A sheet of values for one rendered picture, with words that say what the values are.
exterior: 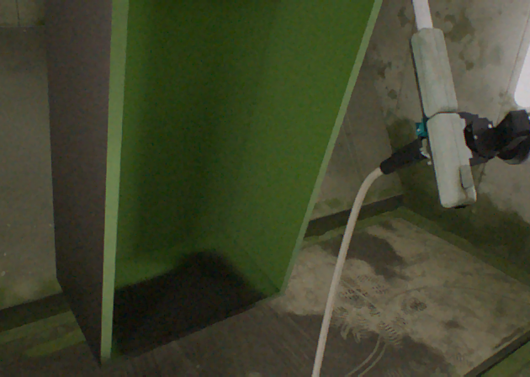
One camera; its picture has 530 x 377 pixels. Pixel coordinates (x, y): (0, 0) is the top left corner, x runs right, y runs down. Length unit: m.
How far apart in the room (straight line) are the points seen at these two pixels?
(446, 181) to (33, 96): 1.79
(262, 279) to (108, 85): 0.96
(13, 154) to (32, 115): 0.18
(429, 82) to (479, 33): 2.01
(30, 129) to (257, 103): 1.06
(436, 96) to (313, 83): 0.51
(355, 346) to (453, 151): 1.38
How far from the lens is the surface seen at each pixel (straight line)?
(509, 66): 2.78
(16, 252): 2.11
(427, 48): 0.88
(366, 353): 2.08
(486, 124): 0.95
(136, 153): 1.37
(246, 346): 2.01
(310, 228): 2.70
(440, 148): 0.83
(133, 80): 1.27
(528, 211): 2.82
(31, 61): 2.30
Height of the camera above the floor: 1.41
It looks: 25 degrees down
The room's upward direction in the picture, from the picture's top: 5 degrees clockwise
